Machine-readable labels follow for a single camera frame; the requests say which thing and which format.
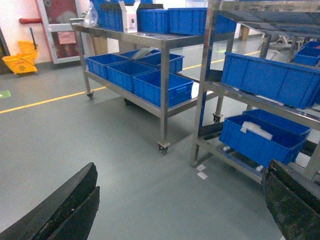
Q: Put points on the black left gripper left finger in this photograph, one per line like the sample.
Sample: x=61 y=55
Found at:
x=67 y=214

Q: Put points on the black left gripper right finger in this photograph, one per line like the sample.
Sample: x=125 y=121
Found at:
x=293 y=201

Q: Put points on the stainless steel shelf rack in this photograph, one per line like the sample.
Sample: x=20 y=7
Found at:
x=298 y=18

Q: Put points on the blue crate rack bottom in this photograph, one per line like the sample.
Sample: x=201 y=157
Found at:
x=262 y=136

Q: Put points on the yellow mop bucket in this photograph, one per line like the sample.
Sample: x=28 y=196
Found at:
x=23 y=62

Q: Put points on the red framed glass door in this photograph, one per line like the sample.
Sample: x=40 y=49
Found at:
x=60 y=38

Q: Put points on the stainless steel wheeled cart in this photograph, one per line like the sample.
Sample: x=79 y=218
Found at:
x=154 y=90

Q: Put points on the blue crate cart top left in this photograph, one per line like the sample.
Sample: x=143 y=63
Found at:
x=109 y=14

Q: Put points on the blue crate cart top right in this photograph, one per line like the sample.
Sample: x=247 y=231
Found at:
x=192 y=21

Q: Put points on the blue crate cart top middle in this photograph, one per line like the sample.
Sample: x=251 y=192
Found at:
x=153 y=21

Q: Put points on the white open cardboard box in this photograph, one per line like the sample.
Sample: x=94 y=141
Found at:
x=129 y=16

